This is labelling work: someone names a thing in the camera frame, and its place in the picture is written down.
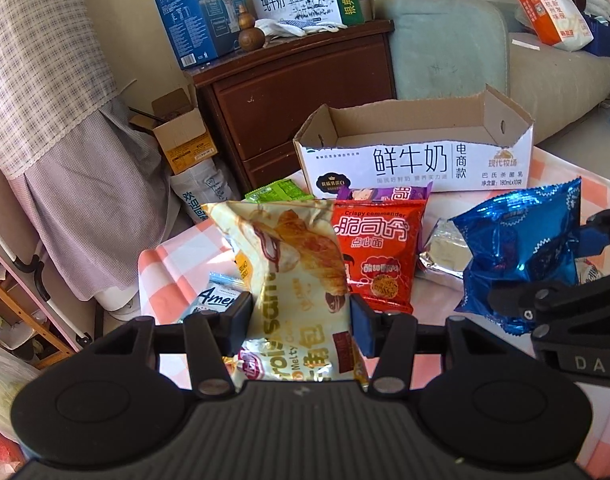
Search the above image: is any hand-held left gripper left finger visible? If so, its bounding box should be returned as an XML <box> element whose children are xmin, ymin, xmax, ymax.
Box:
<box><xmin>92</xmin><ymin>291</ymin><xmax>256</xmax><ymax>401</ymax></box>

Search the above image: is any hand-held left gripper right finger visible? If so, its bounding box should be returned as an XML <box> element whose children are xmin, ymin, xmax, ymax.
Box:
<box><xmin>349</xmin><ymin>294</ymin><xmax>512</xmax><ymax>395</ymax></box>

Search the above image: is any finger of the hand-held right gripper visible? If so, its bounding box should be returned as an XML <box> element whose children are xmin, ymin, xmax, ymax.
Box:
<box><xmin>487</xmin><ymin>266</ymin><xmax>610</xmax><ymax>336</ymax></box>
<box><xmin>579</xmin><ymin>204</ymin><xmax>610</xmax><ymax>261</ymax></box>

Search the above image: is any light blue snack packet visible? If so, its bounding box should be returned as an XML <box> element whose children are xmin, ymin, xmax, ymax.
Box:
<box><xmin>177</xmin><ymin>272</ymin><xmax>251</xmax><ymax>323</ymax></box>

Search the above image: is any blue foil snack packet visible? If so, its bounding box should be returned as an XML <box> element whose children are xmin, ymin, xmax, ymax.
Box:
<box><xmin>450</xmin><ymin>177</ymin><xmax>583</xmax><ymax>336</ymax></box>

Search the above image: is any cream croissant snack packet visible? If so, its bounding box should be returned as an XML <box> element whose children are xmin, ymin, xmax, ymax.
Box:
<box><xmin>203</xmin><ymin>199</ymin><xmax>371</xmax><ymax>393</ymax></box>

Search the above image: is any red noodle snack packet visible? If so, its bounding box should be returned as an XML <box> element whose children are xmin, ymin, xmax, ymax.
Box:
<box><xmin>332</xmin><ymin>199</ymin><xmax>428</xmax><ymax>315</ymax></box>

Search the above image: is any silver foil snack packet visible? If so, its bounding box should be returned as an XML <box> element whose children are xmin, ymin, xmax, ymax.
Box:
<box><xmin>417</xmin><ymin>217</ymin><xmax>470</xmax><ymax>288</ymax></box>

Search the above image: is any green snack packet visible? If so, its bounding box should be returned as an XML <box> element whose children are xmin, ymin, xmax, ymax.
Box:
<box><xmin>243</xmin><ymin>180</ymin><xmax>311</xmax><ymax>204</ymax></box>

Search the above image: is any purple noodle snack packet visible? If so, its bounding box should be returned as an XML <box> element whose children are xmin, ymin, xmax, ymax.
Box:
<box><xmin>336</xmin><ymin>184</ymin><xmax>433</xmax><ymax>203</ymax></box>

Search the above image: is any white cardboard box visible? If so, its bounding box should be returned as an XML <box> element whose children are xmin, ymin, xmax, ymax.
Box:
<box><xmin>292</xmin><ymin>84</ymin><xmax>536</xmax><ymax>198</ymax></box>

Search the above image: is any pink checked tablecloth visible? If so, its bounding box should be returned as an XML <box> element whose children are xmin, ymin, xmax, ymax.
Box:
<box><xmin>138</xmin><ymin>145</ymin><xmax>610</xmax><ymax>391</ymax></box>

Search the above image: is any white round appliance base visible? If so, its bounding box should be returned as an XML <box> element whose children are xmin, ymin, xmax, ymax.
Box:
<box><xmin>95</xmin><ymin>285</ymin><xmax>142</xmax><ymax>322</ymax></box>

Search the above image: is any white printed sack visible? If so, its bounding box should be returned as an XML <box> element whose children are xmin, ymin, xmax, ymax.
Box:
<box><xmin>170</xmin><ymin>157</ymin><xmax>241</xmax><ymax>226</ymax></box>

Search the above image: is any beige sofa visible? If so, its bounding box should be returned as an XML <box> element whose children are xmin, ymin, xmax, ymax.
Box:
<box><xmin>505</xmin><ymin>0</ymin><xmax>610</xmax><ymax>126</ymax></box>

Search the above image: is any small open cardboard box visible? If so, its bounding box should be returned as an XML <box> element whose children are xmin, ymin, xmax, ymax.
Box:
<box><xmin>130</xmin><ymin>87</ymin><xmax>218</xmax><ymax>176</ymax></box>

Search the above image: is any blue bag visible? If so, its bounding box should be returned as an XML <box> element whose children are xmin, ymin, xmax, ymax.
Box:
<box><xmin>582</xmin><ymin>15</ymin><xmax>610</xmax><ymax>57</ymax></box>

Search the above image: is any pink framed wooden shelf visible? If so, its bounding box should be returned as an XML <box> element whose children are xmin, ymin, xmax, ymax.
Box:
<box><xmin>0</xmin><ymin>240</ymin><xmax>81</xmax><ymax>371</ymax></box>

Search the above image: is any dark wooden nightstand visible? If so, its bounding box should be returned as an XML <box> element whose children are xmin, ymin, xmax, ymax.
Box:
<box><xmin>192</xmin><ymin>20</ymin><xmax>397</xmax><ymax>196</ymax></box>

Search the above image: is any orange and white bag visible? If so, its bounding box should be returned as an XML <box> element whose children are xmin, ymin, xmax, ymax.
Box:
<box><xmin>515</xmin><ymin>0</ymin><xmax>594</xmax><ymax>52</ymax></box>

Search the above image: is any pale yellow plastic bag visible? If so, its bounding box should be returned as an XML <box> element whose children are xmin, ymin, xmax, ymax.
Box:
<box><xmin>0</xmin><ymin>340</ymin><xmax>41</xmax><ymax>441</ymax></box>

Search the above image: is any red plastic bag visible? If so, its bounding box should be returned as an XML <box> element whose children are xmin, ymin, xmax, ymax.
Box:
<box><xmin>0</xmin><ymin>425</ymin><xmax>26</xmax><ymax>472</ymax></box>

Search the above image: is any wooden gourd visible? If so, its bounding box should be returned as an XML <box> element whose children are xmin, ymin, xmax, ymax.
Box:
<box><xmin>236</xmin><ymin>4</ymin><xmax>265</xmax><ymax>52</ymax></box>

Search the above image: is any blue carton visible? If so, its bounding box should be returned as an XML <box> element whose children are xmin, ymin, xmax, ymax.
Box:
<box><xmin>152</xmin><ymin>0</ymin><xmax>246</xmax><ymax>71</ymax></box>

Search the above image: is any beige plaid cover cloth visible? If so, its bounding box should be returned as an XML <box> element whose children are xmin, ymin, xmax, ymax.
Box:
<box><xmin>0</xmin><ymin>0</ymin><xmax>131</xmax><ymax>178</ymax></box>

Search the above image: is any white metal frame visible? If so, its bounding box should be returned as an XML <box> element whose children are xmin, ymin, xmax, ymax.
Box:
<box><xmin>0</xmin><ymin>210</ymin><xmax>93</xmax><ymax>346</ymax></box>

